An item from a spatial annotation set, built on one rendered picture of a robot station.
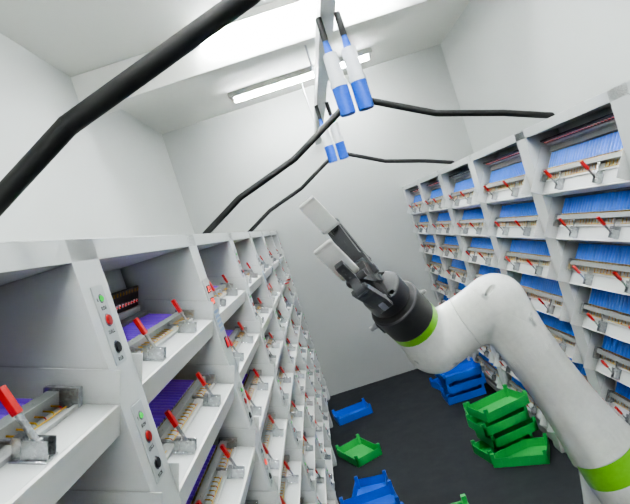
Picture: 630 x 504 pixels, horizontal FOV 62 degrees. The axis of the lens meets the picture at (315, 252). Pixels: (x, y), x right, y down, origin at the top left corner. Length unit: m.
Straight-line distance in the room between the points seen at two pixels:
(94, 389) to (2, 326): 0.16
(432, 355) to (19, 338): 0.65
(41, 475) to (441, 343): 0.62
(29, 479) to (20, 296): 0.30
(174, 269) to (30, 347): 0.70
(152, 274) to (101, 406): 0.74
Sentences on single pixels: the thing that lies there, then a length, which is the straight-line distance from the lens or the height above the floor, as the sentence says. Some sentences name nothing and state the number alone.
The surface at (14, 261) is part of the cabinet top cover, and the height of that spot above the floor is 1.67.
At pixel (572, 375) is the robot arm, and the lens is 1.01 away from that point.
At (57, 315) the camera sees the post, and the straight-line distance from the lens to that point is 0.83.
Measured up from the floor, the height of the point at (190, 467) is 1.26.
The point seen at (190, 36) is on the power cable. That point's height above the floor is 1.85.
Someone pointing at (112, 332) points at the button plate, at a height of 1.55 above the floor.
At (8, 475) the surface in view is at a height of 1.46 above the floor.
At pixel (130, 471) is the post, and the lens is 0.86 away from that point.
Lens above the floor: 1.60
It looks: 2 degrees down
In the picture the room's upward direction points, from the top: 18 degrees counter-clockwise
